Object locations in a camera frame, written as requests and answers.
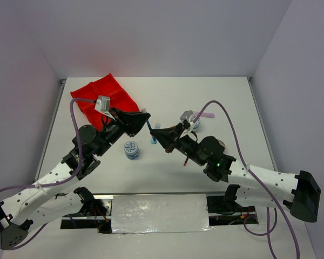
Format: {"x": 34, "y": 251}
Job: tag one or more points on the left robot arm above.
{"x": 35, "y": 205}

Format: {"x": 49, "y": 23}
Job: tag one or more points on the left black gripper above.
{"x": 130, "y": 122}

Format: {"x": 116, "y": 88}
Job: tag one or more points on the pink highlighter marker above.
{"x": 205, "y": 114}

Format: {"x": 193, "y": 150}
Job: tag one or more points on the large clear tape roll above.
{"x": 221, "y": 143}

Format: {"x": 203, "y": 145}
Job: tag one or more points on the blue paint jar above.
{"x": 131, "y": 150}
{"x": 197, "y": 125}

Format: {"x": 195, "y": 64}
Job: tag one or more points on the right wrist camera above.
{"x": 188, "y": 116}

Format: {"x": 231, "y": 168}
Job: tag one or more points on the blue paint jar right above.
{"x": 197, "y": 125}

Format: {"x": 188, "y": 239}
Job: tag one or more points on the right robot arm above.
{"x": 248, "y": 185}

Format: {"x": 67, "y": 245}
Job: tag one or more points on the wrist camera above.
{"x": 102, "y": 104}
{"x": 188, "y": 116}

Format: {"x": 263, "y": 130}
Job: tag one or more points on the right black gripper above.
{"x": 166, "y": 137}

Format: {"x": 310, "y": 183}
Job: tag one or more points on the blue pen refill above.
{"x": 149, "y": 126}

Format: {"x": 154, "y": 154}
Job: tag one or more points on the blue paint jar left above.
{"x": 131, "y": 150}

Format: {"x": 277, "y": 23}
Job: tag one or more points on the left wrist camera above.
{"x": 102, "y": 104}

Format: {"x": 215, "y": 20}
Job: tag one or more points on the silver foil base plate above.
{"x": 167, "y": 213}

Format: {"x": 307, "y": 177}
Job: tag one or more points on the red four-compartment tray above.
{"x": 96, "y": 98}

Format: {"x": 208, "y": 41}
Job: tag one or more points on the blue highlighter marker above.
{"x": 156, "y": 127}

